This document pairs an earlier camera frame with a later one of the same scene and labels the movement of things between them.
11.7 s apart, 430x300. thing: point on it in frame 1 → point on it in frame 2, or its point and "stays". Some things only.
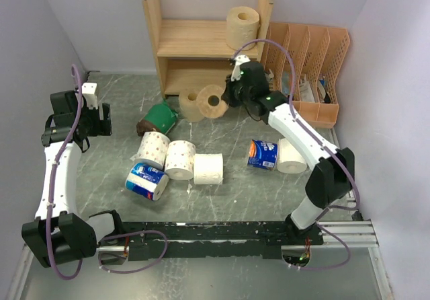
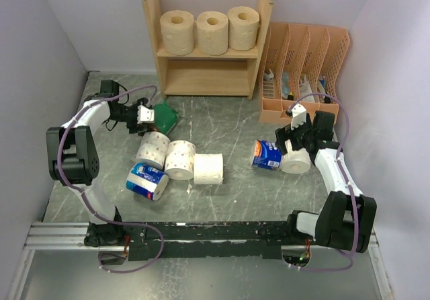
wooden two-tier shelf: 195,53 stays
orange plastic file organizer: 316,52 stays
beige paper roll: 187,105 → 177,27
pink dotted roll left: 153,149 stays
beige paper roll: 242,26 stays
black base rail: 173,240 stays
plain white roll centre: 208,168 stays
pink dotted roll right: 179,161 stays
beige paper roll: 209,101 → 212,29
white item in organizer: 269,76 stays
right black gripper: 227,95 → 286,133
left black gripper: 102,127 → 134,128
